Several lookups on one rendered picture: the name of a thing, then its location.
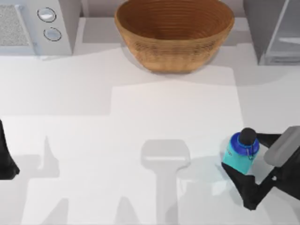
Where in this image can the teal bottle with black cap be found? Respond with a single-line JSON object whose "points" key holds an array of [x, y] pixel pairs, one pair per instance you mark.
{"points": [[237, 157]]}

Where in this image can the grey cabinet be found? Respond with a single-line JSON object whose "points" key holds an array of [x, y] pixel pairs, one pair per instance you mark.
{"points": [[272, 30]]}

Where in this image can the brown woven basket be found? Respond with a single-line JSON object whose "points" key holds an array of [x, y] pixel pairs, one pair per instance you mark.
{"points": [[174, 47]]}

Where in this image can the pale microwave oven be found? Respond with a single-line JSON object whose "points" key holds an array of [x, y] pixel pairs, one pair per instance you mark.
{"points": [[66, 28]]}

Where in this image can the small microwave knob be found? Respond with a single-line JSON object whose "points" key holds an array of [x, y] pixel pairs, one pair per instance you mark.
{"points": [[52, 34]]}

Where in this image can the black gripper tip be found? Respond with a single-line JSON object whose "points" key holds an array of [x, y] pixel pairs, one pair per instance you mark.
{"points": [[5, 161]]}

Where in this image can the large microwave knob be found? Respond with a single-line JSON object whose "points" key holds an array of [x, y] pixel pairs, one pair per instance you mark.
{"points": [[47, 14]]}

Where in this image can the microwave door with mesh window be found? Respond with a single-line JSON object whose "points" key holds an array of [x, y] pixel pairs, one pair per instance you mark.
{"points": [[12, 25]]}

